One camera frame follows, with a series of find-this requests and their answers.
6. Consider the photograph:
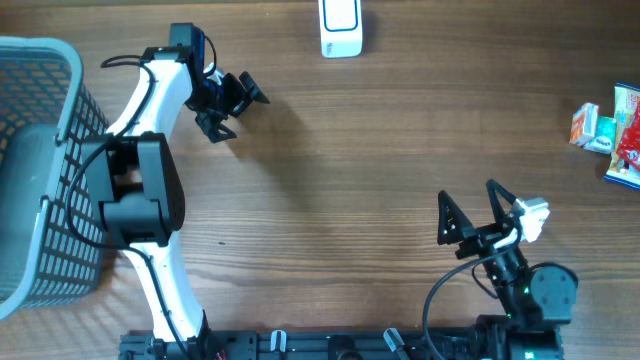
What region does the white barcode scanner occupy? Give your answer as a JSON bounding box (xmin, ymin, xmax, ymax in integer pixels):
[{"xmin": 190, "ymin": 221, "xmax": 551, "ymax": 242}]
[{"xmin": 318, "ymin": 0, "xmax": 363, "ymax": 59}]

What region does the teal tissue pack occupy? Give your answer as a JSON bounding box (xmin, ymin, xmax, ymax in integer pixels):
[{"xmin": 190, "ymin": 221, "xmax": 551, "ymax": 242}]
[{"xmin": 583, "ymin": 116, "xmax": 617, "ymax": 154}]

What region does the grey plastic mesh basket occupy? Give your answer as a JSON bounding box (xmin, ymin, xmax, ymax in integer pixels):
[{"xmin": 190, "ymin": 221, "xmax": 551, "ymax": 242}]
[{"xmin": 1, "ymin": 36, "xmax": 108, "ymax": 318}]

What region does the red candy bag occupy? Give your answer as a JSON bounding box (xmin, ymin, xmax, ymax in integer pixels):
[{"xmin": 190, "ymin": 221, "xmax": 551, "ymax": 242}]
[{"xmin": 616, "ymin": 108, "xmax": 639, "ymax": 169}]

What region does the orange tissue pack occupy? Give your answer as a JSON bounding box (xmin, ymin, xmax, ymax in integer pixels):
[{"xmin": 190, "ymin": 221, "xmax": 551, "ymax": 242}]
[{"xmin": 569, "ymin": 103, "xmax": 599, "ymax": 146}]

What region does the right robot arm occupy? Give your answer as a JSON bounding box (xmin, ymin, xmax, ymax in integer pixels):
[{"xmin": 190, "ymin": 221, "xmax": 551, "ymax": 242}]
[{"xmin": 423, "ymin": 179, "xmax": 579, "ymax": 359}]

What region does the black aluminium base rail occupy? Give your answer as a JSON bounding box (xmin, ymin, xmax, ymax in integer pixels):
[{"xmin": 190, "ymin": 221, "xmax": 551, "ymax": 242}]
[{"xmin": 118, "ymin": 326, "xmax": 565, "ymax": 360}]

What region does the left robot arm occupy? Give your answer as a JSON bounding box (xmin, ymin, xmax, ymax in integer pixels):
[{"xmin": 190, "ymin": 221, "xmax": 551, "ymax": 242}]
[{"xmin": 71, "ymin": 23, "xmax": 269, "ymax": 359}]

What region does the yellow snack bag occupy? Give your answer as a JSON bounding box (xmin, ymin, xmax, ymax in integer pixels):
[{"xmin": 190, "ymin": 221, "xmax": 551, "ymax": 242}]
[{"xmin": 604, "ymin": 82, "xmax": 639, "ymax": 190}]

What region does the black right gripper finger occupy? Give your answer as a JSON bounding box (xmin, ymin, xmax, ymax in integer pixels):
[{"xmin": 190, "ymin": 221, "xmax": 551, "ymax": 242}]
[
  {"xmin": 485, "ymin": 178, "xmax": 517, "ymax": 226},
  {"xmin": 437, "ymin": 190, "xmax": 475, "ymax": 245}
]

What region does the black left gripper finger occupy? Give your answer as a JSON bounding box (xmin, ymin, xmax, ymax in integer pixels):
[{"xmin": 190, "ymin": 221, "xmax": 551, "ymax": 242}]
[
  {"xmin": 239, "ymin": 71, "xmax": 270, "ymax": 105},
  {"xmin": 195, "ymin": 110, "xmax": 237, "ymax": 143}
]

